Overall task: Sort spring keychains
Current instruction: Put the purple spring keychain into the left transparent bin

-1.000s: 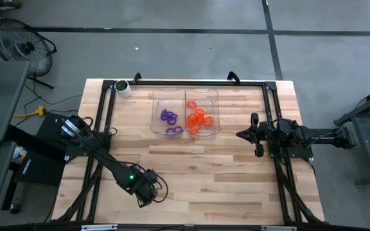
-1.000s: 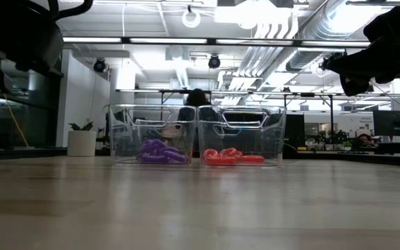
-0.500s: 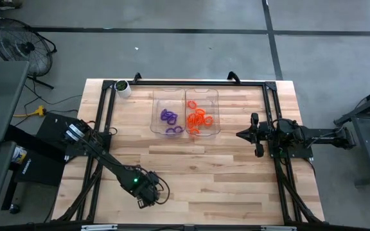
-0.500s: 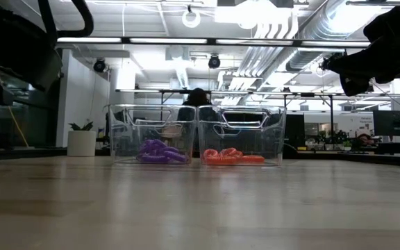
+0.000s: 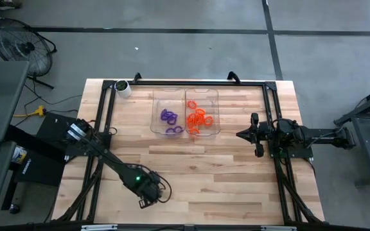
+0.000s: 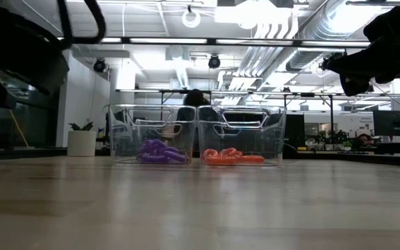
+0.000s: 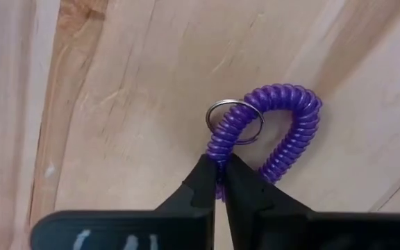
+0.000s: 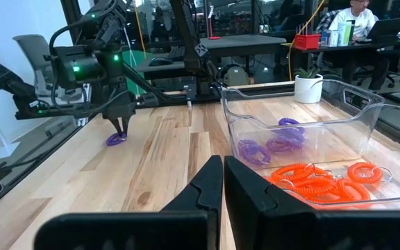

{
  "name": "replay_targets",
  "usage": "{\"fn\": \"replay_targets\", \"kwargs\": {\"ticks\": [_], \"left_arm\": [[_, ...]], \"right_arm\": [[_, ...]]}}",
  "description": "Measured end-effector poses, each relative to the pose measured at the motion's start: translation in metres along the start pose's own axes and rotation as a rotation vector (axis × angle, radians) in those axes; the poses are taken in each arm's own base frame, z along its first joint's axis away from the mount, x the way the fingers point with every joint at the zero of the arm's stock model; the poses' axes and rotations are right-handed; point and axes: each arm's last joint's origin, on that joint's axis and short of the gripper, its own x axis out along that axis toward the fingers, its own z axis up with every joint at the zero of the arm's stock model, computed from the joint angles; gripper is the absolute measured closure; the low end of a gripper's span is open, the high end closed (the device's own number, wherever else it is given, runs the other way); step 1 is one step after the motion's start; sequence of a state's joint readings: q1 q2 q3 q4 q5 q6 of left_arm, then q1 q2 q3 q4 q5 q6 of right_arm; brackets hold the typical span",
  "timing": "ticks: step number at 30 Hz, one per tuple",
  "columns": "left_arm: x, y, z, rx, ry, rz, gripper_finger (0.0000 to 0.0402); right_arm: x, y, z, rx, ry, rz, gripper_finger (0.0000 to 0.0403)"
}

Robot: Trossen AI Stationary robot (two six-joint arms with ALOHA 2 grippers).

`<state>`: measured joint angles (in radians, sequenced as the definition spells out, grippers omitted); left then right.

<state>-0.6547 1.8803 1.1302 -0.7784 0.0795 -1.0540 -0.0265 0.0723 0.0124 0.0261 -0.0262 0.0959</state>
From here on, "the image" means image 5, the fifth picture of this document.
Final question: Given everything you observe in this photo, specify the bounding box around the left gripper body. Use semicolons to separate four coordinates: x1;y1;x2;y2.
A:
130;169;163;203

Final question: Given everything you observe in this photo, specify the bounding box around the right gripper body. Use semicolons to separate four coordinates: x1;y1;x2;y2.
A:
258;121;275;147

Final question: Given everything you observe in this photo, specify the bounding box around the clear plastic bin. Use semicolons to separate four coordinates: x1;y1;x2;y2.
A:
184;87;221;137
149;87;187;136

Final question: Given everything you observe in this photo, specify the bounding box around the white potted plant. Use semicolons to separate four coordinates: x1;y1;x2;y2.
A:
114;80;132;99

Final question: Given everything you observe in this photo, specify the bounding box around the black box with lettering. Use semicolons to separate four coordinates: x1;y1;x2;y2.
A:
13;148;67;187

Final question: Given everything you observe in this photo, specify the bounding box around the black equipment case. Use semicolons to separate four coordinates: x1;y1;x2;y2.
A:
35;112;79;151

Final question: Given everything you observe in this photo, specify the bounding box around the printed can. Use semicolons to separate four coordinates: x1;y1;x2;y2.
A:
10;145;28;165

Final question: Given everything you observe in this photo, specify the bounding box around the yellow power plug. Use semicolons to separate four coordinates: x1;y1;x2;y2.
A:
12;105;48;119

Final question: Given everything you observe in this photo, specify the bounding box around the black floor fan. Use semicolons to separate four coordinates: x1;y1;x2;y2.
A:
0;17;58;90

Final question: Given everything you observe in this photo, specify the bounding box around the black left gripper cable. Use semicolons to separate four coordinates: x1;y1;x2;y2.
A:
151;178;173;204

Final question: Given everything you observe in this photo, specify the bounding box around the silver aluminium rail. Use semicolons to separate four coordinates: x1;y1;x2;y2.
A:
81;224;118;231
260;225;297;231

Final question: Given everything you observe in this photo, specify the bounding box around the black aluminium rig frame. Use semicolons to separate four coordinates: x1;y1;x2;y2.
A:
50;71;326;225

